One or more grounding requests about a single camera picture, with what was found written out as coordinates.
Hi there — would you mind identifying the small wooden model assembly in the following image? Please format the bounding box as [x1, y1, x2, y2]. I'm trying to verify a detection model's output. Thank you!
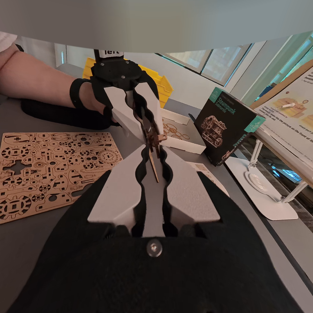
[143, 122, 168, 183]

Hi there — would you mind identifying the window with blind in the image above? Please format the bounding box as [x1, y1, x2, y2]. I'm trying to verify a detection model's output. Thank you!
[155, 33, 300, 104]

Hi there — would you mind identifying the person's left hand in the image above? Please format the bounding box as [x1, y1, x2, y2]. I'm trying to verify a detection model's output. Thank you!
[79, 82, 119, 125]

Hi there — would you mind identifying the white board stand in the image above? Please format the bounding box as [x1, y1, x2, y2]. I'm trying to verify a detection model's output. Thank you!
[224, 139, 313, 220]

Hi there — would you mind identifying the white cardboard tray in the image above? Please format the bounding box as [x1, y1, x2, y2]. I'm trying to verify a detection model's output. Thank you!
[160, 108, 207, 154]

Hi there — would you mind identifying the yellow plastic bin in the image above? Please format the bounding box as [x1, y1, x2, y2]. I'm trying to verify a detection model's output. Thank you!
[82, 57, 174, 109]

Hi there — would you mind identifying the folded paper instruction leaflet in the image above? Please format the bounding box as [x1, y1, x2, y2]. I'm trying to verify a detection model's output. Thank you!
[186, 161, 230, 197]

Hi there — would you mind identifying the laser-cut wooden parts sheet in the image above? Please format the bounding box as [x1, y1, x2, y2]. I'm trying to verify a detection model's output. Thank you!
[0, 132, 121, 225]

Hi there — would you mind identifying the black model kit box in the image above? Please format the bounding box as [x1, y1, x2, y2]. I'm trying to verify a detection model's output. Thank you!
[194, 87, 266, 167]

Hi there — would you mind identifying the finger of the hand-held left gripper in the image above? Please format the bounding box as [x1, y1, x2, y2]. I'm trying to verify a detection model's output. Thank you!
[103, 87, 148, 144]
[133, 82, 164, 145]

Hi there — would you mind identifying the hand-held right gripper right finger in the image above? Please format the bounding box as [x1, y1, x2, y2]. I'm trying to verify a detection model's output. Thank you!
[160, 147, 220, 238]

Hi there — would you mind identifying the black wrist rest pad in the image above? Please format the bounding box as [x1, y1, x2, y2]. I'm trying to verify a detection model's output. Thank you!
[21, 98, 121, 130]

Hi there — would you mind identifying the pile of rubber bands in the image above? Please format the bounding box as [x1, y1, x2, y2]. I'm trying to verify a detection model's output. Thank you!
[163, 122, 190, 140]

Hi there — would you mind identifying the person's left forearm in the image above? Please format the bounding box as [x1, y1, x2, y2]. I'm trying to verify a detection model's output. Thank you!
[0, 43, 74, 108]

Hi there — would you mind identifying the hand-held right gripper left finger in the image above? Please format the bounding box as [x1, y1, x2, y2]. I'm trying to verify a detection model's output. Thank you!
[87, 144, 149, 238]

